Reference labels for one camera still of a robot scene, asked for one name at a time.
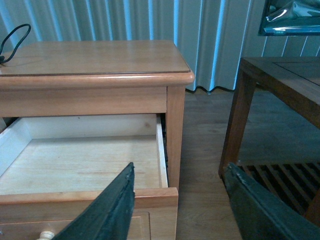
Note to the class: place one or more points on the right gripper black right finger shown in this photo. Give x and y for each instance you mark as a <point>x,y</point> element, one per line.
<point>259,214</point>

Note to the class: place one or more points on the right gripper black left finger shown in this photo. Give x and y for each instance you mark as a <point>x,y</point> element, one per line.
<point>109,216</point>

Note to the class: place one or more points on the wooden drawer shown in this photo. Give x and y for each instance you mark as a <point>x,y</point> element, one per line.
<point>52,168</point>

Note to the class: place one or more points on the light wooden nightstand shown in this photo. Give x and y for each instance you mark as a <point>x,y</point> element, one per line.
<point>67,78</point>

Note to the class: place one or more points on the dark wooden side table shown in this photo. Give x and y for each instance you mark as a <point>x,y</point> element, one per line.
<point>273,130</point>

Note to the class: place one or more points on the pale pleated curtain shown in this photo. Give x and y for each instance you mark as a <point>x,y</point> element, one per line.
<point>212,35</point>

